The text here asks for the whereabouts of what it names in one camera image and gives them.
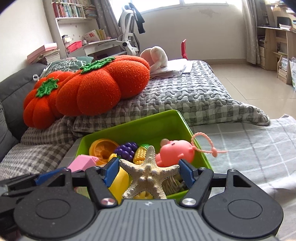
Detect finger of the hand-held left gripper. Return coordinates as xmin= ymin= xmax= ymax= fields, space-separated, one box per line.
xmin=0 ymin=167 xmax=68 ymax=198

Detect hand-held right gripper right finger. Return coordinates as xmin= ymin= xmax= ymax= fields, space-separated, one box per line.
xmin=178 ymin=159 xmax=258 ymax=208

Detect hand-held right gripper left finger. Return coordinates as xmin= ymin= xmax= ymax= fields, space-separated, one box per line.
xmin=40 ymin=158 xmax=121 ymax=208

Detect orange toy slice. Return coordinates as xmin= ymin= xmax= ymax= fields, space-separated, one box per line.
xmin=89 ymin=138 xmax=121 ymax=166

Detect pink rubber pig toy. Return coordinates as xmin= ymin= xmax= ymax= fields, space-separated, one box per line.
xmin=155 ymin=131 xmax=229 ymax=167

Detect purple toy grapes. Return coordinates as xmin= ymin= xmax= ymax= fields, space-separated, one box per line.
xmin=114 ymin=142 xmax=139 ymax=163

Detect pink block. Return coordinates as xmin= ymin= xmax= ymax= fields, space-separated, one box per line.
xmin=67 ymin=154 xmax=100 ymax=173

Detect yellow toy corn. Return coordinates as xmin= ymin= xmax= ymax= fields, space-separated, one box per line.
xmin=133 ymin=143 xmax=151 ymax=166

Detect beige starfish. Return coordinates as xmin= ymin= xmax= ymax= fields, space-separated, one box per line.
xmin=118 ymin=145 xmax=181 ymax=200

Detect green plastic box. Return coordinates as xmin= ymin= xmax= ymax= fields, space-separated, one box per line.
xmin=73 ymin=109 xmax=213 ymax=200

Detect grey grid sheet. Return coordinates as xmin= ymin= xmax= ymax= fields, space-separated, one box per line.
xmin=62 ymin=113 xmax=296 ymax=241

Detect small orange pumpkin cushion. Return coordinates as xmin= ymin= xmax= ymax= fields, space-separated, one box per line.
xmin=23 ymin=70 xmax=75 ymax=129

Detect grey checked quilt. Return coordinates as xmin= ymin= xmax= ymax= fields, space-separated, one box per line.
xmin=0 ymin=60 xmax=271 ymax=180

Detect large orange pumpkin cushion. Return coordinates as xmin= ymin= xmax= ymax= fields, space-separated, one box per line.
xmin=55 ymin=55 xmax=151 ymax=116

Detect grey sofa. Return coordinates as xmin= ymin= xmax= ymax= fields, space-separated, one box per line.
xmin=0 ymin=62 xmax=48 ymax=163

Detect white papers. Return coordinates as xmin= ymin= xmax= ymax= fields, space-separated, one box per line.
xmin=149 ymin=58 xmax=193 ymax=76

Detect teal patterned pillow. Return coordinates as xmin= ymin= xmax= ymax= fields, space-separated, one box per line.
xmin=40 ymin=56 xmax=95 ymax=78

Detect white pink plush toy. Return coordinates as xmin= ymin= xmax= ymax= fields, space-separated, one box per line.
xmin=140 ymin=46 xmax=168 ymax=70

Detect stack of books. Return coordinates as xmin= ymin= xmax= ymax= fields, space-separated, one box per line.
xmin=27 ymin=42 xmax=61 ymax=65

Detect red object on bed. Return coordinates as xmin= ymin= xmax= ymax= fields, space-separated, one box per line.
xmin=180 ymin=39 xmax=188 ymax=60

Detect pink basket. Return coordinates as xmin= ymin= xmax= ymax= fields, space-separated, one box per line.
xmin=65 ymin=40 xmax=84 ymax=53

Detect upright booklets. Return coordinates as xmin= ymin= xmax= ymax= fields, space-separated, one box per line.
xmin=83 ymin=29 xmax=107 ymax=43

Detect white office chair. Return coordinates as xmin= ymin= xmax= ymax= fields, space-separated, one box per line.
xmin=117 ymin=4 xmax=142 ymax=56

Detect white paper bag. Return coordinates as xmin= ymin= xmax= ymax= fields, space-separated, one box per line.
xmin=290 ymin=59 xmax=296 ymax=89

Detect wooden desk with shelves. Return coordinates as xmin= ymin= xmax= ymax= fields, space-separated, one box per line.
xmin=256 ymin=0 xmax=296 ymax=85

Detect beige curtain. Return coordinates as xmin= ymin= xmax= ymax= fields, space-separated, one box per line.
xmin=241 ymin=0 xmax=262 ymax=65

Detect dark garment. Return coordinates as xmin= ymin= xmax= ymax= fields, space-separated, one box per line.
xmin=128 ymin=2 xmax=146 ymax=35

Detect grey patterned curtain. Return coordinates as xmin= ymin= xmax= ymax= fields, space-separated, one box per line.
xmin=92 ymin=0 xmax=121 ymax=40

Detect row of shelf books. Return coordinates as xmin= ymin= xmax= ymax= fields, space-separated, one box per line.
xmin=52 ymin=0 xmax=98 ymax=19

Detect black laptop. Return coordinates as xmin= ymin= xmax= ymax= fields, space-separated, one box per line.
xmin=277 ymin=16 xmax=291 ymax=29

